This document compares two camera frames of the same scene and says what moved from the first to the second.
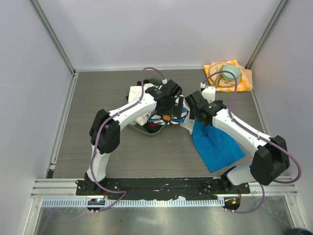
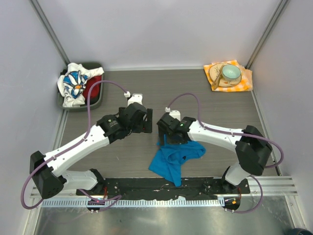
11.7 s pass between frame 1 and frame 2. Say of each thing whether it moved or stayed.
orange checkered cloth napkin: stayed
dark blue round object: stayed
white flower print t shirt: moved
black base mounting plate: stayed
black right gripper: moved
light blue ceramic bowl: stayed
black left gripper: moved
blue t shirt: moved
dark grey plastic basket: moved
